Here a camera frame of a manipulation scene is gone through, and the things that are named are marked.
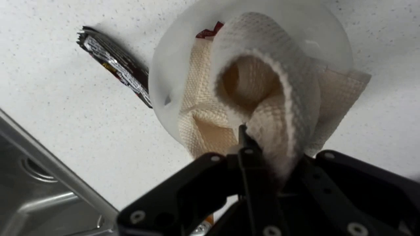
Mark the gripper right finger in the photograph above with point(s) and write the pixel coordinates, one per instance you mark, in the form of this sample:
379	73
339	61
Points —
347	190

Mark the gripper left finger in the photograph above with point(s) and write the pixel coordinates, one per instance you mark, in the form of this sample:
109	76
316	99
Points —
197	183

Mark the beige and white woven towel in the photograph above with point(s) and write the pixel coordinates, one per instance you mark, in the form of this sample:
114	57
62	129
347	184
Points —
272	108

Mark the white translucent bowl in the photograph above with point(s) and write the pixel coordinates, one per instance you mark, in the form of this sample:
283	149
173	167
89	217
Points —
170	68

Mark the small orange and silver object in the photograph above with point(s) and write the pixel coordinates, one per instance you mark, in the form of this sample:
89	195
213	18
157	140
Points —
202	227

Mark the dark foil snack wrapper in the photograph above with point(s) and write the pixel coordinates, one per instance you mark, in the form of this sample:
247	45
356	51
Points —
118	62

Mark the red packet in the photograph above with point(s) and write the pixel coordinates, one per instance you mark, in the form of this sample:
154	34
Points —
210	32

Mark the stainless steel sink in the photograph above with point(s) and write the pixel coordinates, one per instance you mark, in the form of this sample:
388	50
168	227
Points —
42	203

